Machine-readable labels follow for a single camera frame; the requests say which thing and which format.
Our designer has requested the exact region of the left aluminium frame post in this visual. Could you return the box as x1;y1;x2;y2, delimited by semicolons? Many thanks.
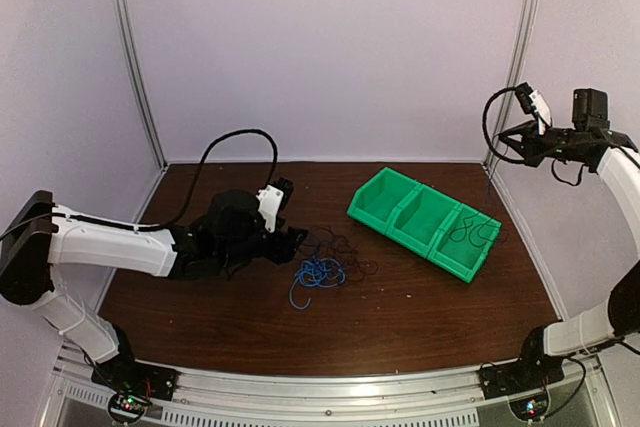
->
113;0;168;170

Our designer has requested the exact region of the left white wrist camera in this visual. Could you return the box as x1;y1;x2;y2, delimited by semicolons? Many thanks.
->
256;177;294;233

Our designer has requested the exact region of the front aluminium rail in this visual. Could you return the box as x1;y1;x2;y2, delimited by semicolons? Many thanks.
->
47;341;616;427

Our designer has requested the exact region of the right circuit board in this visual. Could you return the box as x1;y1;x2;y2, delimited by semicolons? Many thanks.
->
511;397;549;422

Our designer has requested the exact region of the black sleeved cable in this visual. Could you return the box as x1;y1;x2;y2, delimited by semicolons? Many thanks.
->
134;129;280;236
481;86;589;187

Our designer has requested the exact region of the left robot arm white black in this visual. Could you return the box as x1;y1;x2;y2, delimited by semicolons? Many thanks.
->
1;186;308;391

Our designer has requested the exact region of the right black sleeved cable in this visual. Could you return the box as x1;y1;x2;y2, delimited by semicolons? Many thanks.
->
481;86;589;187

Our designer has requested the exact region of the circuit board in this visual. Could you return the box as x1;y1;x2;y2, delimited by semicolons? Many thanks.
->
107;393;152;424
511;397;549;422

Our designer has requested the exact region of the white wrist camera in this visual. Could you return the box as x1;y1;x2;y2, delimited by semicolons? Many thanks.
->
256;177;294;233
515;82;553;135

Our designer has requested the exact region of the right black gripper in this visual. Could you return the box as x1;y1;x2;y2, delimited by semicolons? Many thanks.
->
499;118;585;167

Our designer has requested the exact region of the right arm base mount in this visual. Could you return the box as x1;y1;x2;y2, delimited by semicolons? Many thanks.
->
478;360;565;400

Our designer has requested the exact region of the left black sleeved cable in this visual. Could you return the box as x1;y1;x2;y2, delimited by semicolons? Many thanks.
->
134;129;280;236

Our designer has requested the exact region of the aluminium frame post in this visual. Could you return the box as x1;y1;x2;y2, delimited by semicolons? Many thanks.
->
113;0;168;170
483;0;539;170

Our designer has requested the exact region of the right aluminium frame post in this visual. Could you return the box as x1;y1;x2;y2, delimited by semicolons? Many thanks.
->
483;0;539;170

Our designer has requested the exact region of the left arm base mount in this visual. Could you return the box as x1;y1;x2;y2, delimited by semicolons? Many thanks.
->
90;360;178;401

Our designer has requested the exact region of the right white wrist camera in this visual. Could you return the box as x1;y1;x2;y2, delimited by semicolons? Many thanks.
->
515;82;553;135

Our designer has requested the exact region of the left circuit board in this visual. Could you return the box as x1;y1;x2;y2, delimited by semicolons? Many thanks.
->
107;393;152;424

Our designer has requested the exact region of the green three-compartment bin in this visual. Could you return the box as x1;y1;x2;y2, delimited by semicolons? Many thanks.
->
347;167;502;284

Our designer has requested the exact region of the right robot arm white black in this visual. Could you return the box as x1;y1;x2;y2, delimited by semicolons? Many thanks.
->
497;83;639;389

